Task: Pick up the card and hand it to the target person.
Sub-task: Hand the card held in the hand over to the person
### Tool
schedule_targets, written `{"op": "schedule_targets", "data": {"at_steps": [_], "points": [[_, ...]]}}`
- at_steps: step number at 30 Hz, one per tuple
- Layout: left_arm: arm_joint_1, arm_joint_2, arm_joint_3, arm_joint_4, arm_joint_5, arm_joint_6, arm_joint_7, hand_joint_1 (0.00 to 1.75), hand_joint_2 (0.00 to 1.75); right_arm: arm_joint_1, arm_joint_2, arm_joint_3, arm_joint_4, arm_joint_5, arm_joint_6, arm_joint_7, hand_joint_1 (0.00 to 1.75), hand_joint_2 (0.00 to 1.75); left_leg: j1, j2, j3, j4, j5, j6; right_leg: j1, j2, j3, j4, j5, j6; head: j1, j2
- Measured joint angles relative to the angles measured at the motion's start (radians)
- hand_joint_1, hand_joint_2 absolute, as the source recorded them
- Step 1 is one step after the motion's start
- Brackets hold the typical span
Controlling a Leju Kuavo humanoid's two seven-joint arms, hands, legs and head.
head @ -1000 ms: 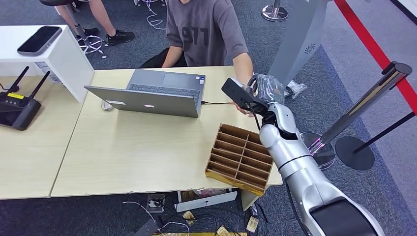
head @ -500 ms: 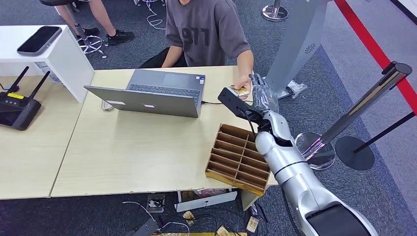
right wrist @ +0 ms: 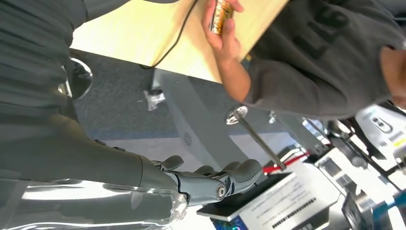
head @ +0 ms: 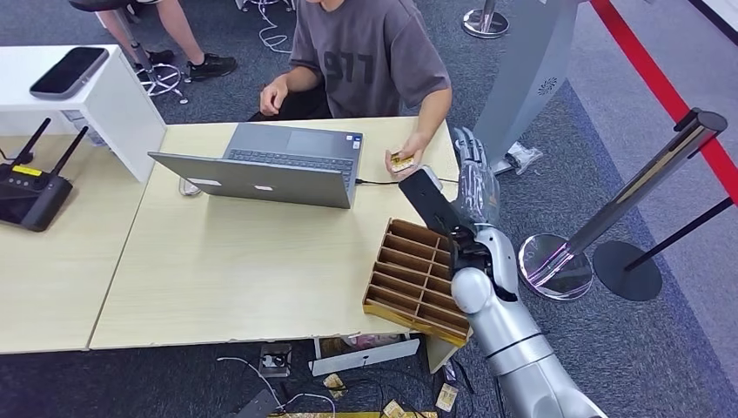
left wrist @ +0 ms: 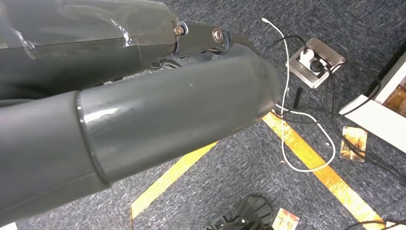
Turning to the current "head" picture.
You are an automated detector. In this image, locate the person's left hand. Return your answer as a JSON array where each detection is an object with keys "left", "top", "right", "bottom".
[{"left": 384, "top": 131, "right": 432, "bottom": 182}]

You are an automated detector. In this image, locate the person's right hand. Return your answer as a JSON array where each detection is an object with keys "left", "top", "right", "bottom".
[{"left": 258, "top": 77, "right": 290, "bottom": 118}]

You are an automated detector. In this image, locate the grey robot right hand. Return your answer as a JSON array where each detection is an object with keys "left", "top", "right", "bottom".
[{"left": 452, "top": 125, "right": 502, "bottom": 230}]

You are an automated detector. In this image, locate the seated person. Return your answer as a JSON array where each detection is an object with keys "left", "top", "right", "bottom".
[{"left": 247, "top": 0, "right": 453, "bottom": 182}]

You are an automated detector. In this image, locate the person on stool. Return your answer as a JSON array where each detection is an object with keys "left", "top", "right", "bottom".
[{"left": 98, "top": 0, "right": 238, "bottom": 83}]

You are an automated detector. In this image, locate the wooden slotted card tray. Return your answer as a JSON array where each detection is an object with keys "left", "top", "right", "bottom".
[{"left": 361, "top": 217, "right": 473, "bottom": 349}]

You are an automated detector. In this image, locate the clear plastic bag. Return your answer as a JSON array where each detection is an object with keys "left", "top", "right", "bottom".
[{"left": 505, "top": 141, "right": 544, "bottom": 176}]

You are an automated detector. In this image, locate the grey open laptop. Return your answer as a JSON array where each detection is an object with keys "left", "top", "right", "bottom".
[{"left": 148, "top": 122, "right": 365, "bottom": 211}]

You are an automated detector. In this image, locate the grey kiosk stand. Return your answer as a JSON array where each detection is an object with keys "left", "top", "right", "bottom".
[{"left": 473, "top": 0, "right": 580, "bottom": 176}]

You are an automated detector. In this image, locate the black stool with chrome base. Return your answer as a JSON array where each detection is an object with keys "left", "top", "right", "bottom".
[{"left": 68, "top": 0, "right": 191, "bottom": 105}]

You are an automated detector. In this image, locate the chrome stanchion base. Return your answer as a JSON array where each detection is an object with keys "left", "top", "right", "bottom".
[{"left": 460, "top": 0, "right": 512, "bottom": 41}]

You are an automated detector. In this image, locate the white cabinet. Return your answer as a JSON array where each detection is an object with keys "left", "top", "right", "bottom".
[{"left": 0, "top": 44, "right": 168, "bottom": 184}]

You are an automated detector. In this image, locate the white flat board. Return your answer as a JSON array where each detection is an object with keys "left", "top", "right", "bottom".
[{"left": 308, "top": 338, "right": 421, "bottom": 378}]

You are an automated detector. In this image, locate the dark smartphone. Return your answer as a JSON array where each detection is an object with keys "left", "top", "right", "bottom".
[{"left": 29, "top": 46, "right": 111, "bottom": 101}]

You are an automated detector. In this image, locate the red barrier belt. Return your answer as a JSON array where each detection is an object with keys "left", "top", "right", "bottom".
[{"left": 588, "top": 0, "right": 738, "bottom": 206}]

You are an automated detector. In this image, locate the black router with antennas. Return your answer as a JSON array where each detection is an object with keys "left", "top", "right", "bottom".
[{"left": 0, "top": 118, "right": 91, "bottom": 233}]

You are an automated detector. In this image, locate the black power strip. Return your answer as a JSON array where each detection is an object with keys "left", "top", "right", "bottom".
[{"left": 233, "top": 388, "right": 280, "bottom": 418}]

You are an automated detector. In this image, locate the black laptop cable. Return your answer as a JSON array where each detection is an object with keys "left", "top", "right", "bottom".
[{"left": 355, "top": 177, "right": 460, "bottom": 187}]

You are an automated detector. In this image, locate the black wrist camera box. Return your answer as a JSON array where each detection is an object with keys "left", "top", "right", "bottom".
[{"left": 398, "top": 165, "right": 464, "bottom": 237}]

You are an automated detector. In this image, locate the chrome stanchion post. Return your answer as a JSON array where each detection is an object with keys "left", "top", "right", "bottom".
[{"left": 516, "top": 107, "right": 729, "bottom": 302}]

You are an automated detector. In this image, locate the black stanchion post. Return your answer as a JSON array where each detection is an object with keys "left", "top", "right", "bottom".
[{"left": 592, "top": 197, "right": 737, "bottom": 303}]

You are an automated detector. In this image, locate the thin white floor cable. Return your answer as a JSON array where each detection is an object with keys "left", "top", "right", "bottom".
[{"left": 216, "top": 356, "right": 338, "bottom": 418}]

